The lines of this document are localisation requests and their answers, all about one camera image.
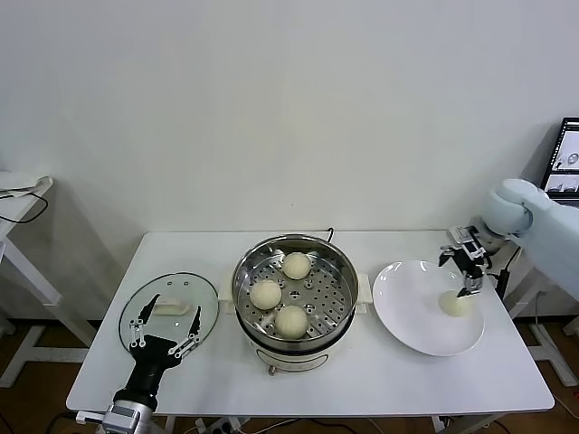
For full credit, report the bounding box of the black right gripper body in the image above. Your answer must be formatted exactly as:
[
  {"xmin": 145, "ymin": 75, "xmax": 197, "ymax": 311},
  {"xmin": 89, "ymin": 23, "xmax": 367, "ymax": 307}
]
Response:
[{"xmin": 446, "ymin": 250, "xmax": 489, "ymax": 280}]

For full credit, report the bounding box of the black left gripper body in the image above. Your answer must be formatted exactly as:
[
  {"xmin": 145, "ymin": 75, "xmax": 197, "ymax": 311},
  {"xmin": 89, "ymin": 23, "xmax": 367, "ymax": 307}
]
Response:
[{"xmin": 124, "ymin": 334, "xmax": 181, "ymax": 403}]

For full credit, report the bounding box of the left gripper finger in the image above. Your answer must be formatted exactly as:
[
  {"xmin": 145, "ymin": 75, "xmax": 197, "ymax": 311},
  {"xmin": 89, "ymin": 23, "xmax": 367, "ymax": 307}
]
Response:
[
  {"xmin": 167, "ymin": 305, "xmax": 204, "ymax": 359},
  {"xmin": 128, "ymin": 293, "xmax": 162, "ymax": 350}
]

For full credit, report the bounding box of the white steamed baozi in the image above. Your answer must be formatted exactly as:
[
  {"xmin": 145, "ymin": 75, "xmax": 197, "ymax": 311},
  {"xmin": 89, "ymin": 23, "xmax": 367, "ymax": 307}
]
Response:
[
  {"xmin": 250, "ymin": 278, "xmax": 282, "ymax": 311},
  {"xmin": 282, "ymin": 251, "xmax": 312, "ymax": 280},
  {"xmin": 438, "ymin": 288, "xmax": 475, "ymax": 317},
  {"xmin": 274, "ymin": 305, "xmax": 308, "ymax": 340}
]

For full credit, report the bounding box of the round glass pot lid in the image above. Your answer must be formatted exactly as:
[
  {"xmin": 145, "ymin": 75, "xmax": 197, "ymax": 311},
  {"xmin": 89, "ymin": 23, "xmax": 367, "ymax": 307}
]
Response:
[{"xmin": 118, "ymin": 270, "xmax": 222, "ymax": 363}]

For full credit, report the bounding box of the stainless steel steamer basket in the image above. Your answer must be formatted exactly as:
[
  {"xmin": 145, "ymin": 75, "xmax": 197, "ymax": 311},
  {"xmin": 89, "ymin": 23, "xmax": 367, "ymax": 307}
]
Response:
[{"xmin": 231, "ymin": 233, "xmax": 361, "ymax": 349}]

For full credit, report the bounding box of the white round plate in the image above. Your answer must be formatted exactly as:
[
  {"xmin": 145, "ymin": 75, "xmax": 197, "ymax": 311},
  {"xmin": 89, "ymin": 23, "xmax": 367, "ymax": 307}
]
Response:
[{"xmin": 372, "ymin": 259, "xmax": 486, "ymax": 358}]

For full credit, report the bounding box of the cream electric pot base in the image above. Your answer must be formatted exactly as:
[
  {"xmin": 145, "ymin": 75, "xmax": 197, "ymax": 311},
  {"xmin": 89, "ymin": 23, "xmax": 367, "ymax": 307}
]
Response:
[{"xmin": 218, "ymin": 273, "xmax": 373, "ymax": 376}]

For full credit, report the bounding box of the white side table with laptop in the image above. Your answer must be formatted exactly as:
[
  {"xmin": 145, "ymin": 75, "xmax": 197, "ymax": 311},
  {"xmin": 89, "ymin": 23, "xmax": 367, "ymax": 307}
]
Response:
[{"xmin": 506, "ymin": 270, "xmax": 579, "ymax": 388}]

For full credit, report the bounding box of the grey open laptop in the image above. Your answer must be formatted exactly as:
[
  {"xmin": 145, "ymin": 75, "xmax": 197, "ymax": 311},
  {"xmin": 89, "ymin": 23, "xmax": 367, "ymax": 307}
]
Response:
[{"xmin": 540, "ymin": 117, "xmax": 579, "ymax": 203}]

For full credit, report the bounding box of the white side table with cloth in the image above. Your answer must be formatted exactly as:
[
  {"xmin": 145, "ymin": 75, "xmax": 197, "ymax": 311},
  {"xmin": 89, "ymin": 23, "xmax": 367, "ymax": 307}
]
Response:
[{"xmin": 0, "ymin": 171, "xmax": 91, "ymax": 390}]

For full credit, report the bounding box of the white folded cloth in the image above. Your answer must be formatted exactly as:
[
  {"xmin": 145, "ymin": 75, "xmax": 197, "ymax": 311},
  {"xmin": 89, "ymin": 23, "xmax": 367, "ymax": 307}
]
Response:
[{"xmin": 0, "ymin": 171, "xmax": 55, "ymax": 198}]

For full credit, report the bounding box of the laptop power cable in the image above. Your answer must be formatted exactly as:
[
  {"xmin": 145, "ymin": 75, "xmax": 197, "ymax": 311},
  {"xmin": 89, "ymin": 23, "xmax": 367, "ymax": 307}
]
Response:
[{"xmin": 502, "ymin": 246, "xmax": 522, "ymax": 273}]

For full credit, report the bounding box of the thin black cable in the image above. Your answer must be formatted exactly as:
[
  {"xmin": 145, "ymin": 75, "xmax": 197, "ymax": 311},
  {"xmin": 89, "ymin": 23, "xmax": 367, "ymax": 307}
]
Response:
[{"xmin": 0, "ymin": 189, "xmax": 50, "ymax": 224}]

